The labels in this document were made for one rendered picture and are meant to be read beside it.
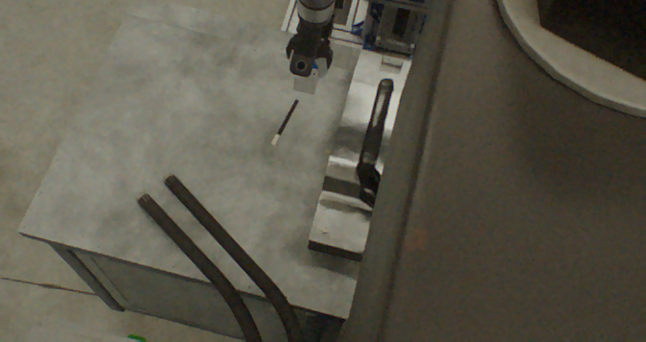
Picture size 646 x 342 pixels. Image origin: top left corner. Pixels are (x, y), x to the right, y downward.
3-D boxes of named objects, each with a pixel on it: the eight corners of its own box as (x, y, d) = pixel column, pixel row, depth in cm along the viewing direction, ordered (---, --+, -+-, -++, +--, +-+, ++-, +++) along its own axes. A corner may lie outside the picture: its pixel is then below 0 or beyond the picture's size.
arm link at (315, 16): (330, 14, 126) (289, 5, 126) (328, 29, 130) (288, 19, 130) (338, -14, 129) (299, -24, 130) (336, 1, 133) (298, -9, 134)
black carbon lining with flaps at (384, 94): (378, 80, 159) (384, 58, 150) (441, 96, 158) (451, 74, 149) (345, 207, 143) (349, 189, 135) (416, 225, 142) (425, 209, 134)
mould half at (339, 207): (356, 70, 168) (362, 38, 156) (454, 94, 166) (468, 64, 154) (307, 248, 145) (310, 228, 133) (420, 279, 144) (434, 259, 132)
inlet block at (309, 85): (308, 46, 158) (309, 33, 153) (327, 51, 157) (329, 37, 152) (293, 89, 152) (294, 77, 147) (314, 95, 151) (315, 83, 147)
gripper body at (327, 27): (334, 32, 144) (338, -5, 134) (324, 62, 141) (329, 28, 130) (301, 23, 145) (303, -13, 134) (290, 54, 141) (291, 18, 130)
